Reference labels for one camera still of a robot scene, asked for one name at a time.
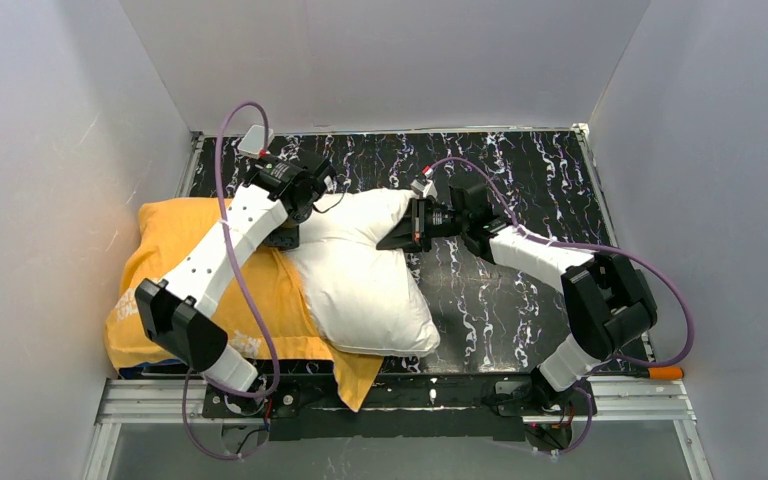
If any white pillow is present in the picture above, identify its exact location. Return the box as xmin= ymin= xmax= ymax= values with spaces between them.
xmin=287 ymin=188 xmax=440 ymax=357

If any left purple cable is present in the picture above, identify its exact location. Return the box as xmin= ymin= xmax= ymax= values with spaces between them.
xmin=181 ymin=100 xmax=283 ymax=462

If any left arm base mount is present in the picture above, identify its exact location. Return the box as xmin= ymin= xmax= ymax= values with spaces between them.
xmin=201 ymin=379 xmax=302 ymax=420

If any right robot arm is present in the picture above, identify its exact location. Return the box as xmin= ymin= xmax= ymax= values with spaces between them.
xmin=376 ymin=180 xmax=657 ymax=398

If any yellow and blue pillowcase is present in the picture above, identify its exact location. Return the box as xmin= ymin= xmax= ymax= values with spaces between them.
xmin=103 ymin=197 xmax=383 ymax=411

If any small white box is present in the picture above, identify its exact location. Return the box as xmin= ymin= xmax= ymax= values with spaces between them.
xmin=236 ymin=125 xmax=274 ymax=159

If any aluminium frame rail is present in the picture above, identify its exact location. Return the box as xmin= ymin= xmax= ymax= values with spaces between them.
xmin=82 ymin=132 xmax=206 ymax=480

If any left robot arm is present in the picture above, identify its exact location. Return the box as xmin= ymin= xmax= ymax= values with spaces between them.
xmin=135 ymin=150 xmax=337 ymax=399

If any orange handled tool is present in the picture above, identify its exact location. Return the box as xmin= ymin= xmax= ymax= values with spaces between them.
xmin=641 ymin=366 xmax=684 ymax=381

